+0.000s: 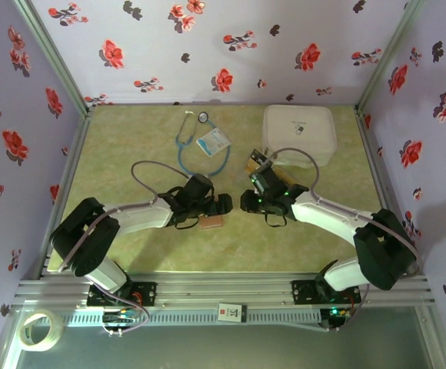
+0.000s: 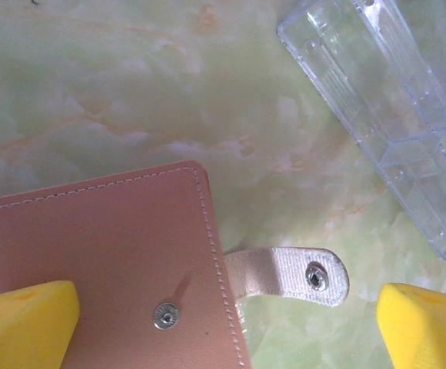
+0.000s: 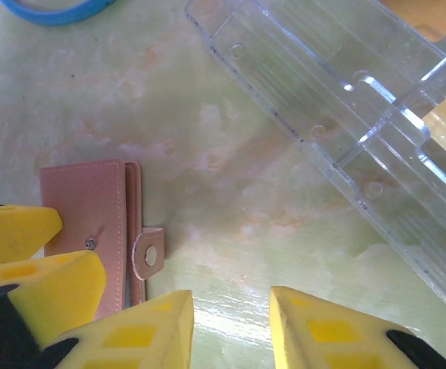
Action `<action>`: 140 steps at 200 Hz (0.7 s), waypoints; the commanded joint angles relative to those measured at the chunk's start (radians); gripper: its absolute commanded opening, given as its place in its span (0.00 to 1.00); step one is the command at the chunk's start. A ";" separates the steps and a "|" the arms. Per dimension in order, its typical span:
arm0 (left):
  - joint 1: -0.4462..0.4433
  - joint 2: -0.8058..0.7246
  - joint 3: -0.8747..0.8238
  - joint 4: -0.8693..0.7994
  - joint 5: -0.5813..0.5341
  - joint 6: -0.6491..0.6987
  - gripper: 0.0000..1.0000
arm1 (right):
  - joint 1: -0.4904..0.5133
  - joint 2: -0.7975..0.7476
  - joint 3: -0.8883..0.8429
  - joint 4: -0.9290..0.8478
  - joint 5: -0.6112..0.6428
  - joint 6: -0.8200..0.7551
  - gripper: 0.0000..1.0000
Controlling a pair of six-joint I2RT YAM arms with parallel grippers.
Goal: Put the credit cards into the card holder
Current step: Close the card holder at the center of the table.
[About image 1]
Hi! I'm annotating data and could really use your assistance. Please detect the aluminium corner post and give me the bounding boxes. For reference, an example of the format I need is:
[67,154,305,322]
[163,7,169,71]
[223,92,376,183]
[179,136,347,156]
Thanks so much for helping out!
[355,0,428,116]
[12,0,95,116]

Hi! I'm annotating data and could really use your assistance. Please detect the aluminium front rail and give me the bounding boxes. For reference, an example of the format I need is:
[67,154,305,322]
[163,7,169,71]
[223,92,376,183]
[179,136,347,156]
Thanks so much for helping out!
[13,271,438,313]

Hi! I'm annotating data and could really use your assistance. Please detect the blue stethoscope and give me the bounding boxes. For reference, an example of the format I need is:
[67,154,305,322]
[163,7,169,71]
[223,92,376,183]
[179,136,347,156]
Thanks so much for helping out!
[175,110,231,178]

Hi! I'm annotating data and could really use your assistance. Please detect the red and white label tag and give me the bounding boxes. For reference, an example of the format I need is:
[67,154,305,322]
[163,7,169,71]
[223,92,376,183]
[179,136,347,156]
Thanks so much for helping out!
[218,302,247,323]

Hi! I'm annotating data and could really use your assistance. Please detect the white medical pouch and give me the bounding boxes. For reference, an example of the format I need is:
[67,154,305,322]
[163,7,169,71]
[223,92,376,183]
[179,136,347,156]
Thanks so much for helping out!
[261,104,338,169]

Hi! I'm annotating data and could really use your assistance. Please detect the black and gold credit card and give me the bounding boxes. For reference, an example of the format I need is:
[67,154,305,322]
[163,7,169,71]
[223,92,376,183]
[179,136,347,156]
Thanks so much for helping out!
[275,167,297,186]
[244,151,274,175]

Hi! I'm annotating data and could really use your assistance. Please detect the white and blue gauze packet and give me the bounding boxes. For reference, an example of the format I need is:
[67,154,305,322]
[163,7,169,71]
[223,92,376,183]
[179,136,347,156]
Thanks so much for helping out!
[195,128,232,158]

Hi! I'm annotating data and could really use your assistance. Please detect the slotted grey cable duct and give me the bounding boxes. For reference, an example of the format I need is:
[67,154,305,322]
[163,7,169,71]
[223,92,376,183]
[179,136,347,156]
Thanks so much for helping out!
[59,309,322,327]

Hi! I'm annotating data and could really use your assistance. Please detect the small wired circuit board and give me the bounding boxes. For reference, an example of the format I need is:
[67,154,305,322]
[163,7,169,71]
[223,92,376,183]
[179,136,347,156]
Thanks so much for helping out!
[321,306,351,332]
[102,311,139,324]

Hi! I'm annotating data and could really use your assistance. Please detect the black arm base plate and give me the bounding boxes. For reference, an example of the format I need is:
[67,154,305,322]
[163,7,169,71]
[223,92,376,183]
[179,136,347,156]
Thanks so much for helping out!
[291,279,361,307]
[86,282,158,308]

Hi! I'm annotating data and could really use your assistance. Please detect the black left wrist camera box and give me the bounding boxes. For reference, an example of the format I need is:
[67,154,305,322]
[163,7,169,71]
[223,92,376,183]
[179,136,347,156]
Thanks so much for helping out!
[184,173,215,201]

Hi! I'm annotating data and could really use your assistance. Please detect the aluminium side rail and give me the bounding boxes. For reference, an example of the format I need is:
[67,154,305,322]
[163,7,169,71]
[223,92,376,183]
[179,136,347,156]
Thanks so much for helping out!
[354,106,395,222]
[34,107,95,280]

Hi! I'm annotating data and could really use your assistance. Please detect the clear tape roll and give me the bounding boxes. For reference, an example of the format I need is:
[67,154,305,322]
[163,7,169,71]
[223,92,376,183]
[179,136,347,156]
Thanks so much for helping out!
[18,308,65,353]

